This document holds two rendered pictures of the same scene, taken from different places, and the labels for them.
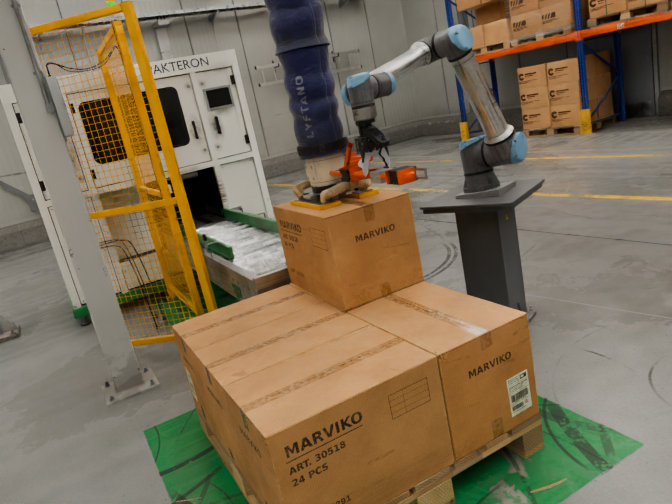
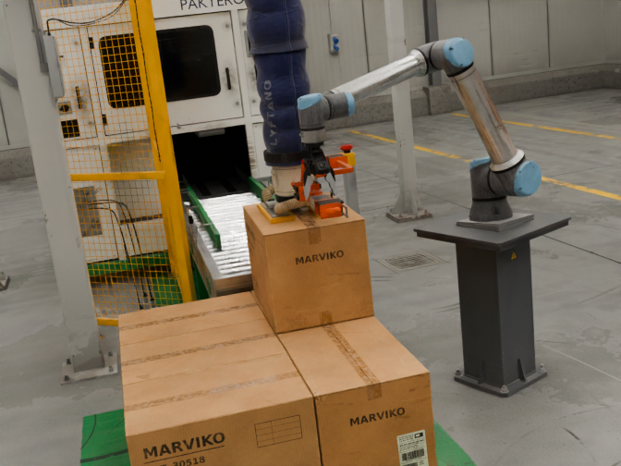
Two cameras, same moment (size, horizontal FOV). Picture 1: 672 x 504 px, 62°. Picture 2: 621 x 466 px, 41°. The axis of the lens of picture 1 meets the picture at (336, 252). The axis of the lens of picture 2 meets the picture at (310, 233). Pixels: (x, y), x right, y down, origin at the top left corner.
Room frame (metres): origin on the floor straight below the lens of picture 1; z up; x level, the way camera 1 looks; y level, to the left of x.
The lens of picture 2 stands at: (-0.77, -0.85, 1.71)
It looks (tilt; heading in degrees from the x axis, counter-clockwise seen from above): 14 degrees down; 13
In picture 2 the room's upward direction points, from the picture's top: 6 degrees counter-clockwise
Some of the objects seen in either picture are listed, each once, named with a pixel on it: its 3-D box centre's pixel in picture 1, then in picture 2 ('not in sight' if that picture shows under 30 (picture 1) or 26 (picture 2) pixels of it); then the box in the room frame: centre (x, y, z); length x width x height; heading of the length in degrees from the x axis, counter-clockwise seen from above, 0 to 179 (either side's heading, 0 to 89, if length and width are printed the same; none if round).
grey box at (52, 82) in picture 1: (60, 107); (54, 66); (3.12, 1.26, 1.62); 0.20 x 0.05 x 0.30; 25
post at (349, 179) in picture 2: not in sight; (356, 242); (3.57, -0.09, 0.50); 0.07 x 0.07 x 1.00; 25
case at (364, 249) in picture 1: (344, 241); (304, 257); (2.50, -0.05, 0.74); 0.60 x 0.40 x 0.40; 24
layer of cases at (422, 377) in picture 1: (334, 364); (257, 386); (2.11, 0.10, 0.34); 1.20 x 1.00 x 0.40; 25
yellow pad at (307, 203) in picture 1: (313, 199); (274, 208); (2.49, 0.05, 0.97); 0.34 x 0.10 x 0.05; 24
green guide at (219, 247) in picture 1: (193, 239); (195, 213); (4.10, 1.01, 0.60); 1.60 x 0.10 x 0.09; 25
